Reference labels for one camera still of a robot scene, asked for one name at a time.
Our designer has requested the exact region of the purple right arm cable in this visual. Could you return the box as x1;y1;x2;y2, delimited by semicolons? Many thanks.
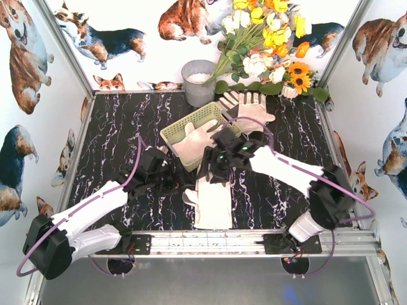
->
222;116;376;276

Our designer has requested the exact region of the pale green storage basket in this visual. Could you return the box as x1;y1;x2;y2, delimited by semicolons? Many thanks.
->
160;102;227;172

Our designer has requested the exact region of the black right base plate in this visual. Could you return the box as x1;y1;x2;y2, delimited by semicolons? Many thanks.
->
258;234;322;254

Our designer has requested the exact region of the small white flower pot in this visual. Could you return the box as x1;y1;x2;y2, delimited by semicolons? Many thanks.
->
281;83;299;99

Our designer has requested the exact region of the grey metal bucket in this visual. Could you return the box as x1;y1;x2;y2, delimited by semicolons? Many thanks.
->
181;60;216;108

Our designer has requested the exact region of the aluminium front rail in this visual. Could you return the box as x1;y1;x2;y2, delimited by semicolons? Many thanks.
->
70;228;380;261

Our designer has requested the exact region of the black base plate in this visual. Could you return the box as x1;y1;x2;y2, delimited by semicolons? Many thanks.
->
258;234;322;254
96;234;152;255

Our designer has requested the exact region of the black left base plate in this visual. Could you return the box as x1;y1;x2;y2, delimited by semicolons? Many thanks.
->
96;234;152;255

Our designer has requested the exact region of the artificial flower bouquet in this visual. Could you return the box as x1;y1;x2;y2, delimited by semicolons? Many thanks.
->
212;1;333;102

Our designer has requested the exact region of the white glove grey patch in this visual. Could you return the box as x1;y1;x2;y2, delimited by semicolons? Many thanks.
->
172;119;222;163

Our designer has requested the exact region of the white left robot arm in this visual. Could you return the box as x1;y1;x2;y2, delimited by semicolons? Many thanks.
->
23;147;195;280

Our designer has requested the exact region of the striped glove back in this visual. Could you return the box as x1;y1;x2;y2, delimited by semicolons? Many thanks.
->
216;91;239;119

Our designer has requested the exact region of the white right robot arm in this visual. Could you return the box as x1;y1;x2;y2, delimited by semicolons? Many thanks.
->
197;128;355;243

